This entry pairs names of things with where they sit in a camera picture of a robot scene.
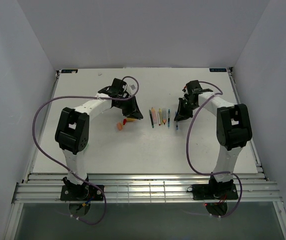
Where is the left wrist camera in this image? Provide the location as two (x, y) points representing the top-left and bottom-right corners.
(110, 78), (127, 95)

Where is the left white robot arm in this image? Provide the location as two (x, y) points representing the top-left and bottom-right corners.
(55, 85), (143, 200)

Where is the pink pencil-shaped pen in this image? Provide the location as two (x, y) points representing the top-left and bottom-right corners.
(151, 107), (158, 124)

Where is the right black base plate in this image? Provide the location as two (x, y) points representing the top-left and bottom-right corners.
(186, 184), (239, 200)

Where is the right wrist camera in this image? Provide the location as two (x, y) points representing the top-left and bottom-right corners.
(185, 80), (202, 95)

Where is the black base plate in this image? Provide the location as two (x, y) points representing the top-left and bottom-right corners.
(186, 184), (239, 200)
(59, 185), (104, 202)

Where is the aluminium rail frame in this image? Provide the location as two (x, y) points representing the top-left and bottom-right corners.
(5, 68), (286, 240)

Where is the blue corner label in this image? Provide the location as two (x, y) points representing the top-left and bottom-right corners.
(209, 68), (227, 73)
(61, 69), (78, 74)

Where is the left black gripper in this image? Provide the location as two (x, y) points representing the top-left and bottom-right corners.
(114, 94), (143, 120)

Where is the right blue corner label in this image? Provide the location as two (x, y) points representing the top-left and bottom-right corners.
(209, 68), (227, 73)

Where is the orange highlighter pen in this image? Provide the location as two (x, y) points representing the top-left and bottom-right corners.
(161, 108), (167, 125)

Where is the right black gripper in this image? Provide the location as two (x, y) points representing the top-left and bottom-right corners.
(175, 97), (198, 122)

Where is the thin yellow pen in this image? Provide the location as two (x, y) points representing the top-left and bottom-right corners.
(158, 108), (163, 125)

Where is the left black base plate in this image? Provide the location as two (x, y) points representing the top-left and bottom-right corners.
(59, 185), (104, 202)

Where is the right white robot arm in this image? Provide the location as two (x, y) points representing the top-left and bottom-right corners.
(174, 92), (253, 200)

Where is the orange highlighter cap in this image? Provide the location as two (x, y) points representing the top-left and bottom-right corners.
(116, 122), (123, 131)

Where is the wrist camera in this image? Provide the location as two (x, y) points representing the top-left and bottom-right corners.
(185, 80), (202, 95)
(110, 78), (127, 95)

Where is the teal gel pen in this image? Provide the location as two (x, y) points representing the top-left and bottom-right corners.
(167, 109), (171, 128)

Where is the left blue corner label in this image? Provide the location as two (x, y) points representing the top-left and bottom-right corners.
(61, 69), (78, 74)

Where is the yellow-orange pen cap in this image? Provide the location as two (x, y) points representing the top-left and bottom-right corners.
(127, 118), (136, 122)

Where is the thin red-tipped pen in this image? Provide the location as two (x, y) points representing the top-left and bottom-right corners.
(156, 111), (161, 126)

